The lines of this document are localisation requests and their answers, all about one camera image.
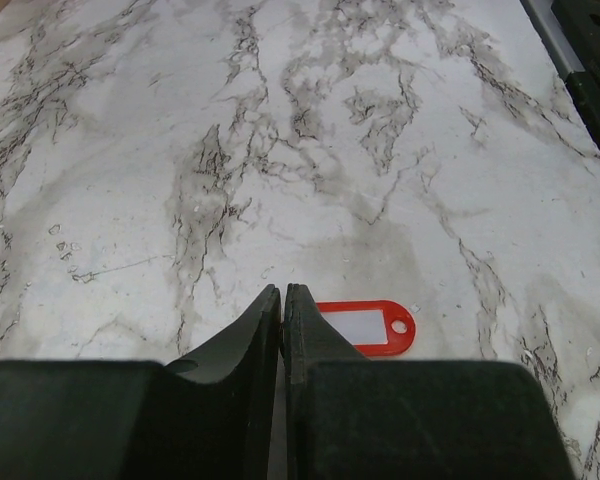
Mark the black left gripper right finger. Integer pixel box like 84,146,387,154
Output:
283,284,573,479

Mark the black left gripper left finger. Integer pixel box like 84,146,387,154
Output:
0,286,281,479

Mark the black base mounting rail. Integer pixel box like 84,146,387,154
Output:
522,0,600,150

